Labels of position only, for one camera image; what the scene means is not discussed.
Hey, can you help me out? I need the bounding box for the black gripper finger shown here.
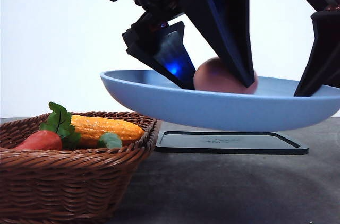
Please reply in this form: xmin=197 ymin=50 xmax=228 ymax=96
xmin=123 ymin=11 xmax=196 ymax=90
xmin=294 ymin=10 xmax=340 ymax=97
xmin=184 ymin=0 xmax=256 ymax=87

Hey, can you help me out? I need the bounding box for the pink-brown egg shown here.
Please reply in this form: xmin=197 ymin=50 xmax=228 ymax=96
xmin=193 ymin=57 xmax=259 ymax=94

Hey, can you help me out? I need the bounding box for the blue round plate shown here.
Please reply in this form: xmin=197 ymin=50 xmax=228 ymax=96
xmin=100 ymin=70 xmax=340 ymax=131

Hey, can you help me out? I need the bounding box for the brown wicker basket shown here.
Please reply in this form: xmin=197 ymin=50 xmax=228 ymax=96
xmin=0 ymin=111 xmax=157 ymax=224

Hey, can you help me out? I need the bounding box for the green plastic pepper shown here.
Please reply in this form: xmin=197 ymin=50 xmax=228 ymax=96
xmin=98 ymin=132 xmax=122 ymax=149

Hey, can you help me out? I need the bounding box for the yellow plastic corn cob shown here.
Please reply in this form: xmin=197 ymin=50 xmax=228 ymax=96
xmin=70 ymin=115 xmax=145 ymax=148

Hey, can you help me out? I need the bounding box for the black rectangular tray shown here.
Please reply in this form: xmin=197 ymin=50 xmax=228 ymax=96
xmin=155 ymin=131 xmax=309 ymax=154

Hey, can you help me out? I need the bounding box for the red plastic carrot with leaves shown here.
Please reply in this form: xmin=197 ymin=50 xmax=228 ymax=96
xmin=15 ymin=102 xmax=81 ymax=151

